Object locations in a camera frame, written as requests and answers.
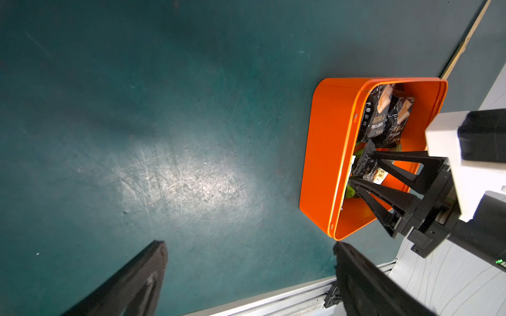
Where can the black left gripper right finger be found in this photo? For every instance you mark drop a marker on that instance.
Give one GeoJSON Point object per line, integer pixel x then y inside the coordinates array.
{"type": "Point", "coordinates": [366, 290]}

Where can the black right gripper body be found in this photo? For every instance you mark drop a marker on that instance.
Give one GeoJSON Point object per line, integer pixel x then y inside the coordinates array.
{"type": "Point", "coordinates": [435, 216]}

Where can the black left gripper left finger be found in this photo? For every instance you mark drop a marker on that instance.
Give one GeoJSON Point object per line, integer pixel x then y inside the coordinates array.
{"type": "Point", "coordinates": [133, 290]}

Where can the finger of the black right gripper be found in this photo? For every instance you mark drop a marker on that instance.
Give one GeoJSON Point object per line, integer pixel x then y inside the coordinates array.
{"type": "Point", "coordinates": [415, 169]}
{"type": "Point", "coordinates": [392, 208]}

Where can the black cookie packet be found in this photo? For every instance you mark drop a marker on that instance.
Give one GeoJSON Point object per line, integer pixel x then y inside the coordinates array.
{"type": "Point", "coordinates": [375, 113]}
{"type": "Point", "coordinates": [400, 111]}
{"type": "Point", "coordinates": [366, 165]}

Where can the orange storage box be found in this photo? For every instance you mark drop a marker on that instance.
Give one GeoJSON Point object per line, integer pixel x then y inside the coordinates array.
{"type": "Point", "coordinates": [335, 119]}

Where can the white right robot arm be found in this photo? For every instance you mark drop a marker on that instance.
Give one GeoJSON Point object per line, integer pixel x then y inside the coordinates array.
{"type": "Point", "coordinates": [414, 195]}

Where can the green cookie packet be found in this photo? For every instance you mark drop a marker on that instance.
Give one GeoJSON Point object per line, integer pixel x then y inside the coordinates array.
{"type": "Point", "coordinates": [350, 192]}

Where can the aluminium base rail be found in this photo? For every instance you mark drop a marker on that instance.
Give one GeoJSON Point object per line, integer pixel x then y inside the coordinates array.
{"type": "Point", "coordinates": [302, 299]}

